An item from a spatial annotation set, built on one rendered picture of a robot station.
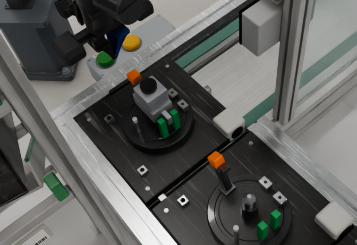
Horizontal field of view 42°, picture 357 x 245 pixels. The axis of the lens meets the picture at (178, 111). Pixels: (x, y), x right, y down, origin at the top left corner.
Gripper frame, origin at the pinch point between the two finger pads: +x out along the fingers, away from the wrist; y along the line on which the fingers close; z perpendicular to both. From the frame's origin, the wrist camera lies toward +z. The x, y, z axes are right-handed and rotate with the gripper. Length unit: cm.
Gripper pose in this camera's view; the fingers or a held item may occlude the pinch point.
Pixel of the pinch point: (110, 45)
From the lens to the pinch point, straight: 89.3
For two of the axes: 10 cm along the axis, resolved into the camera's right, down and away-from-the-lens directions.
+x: 1.1, 5.6, 8.2
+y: -7.7, 5.7, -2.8
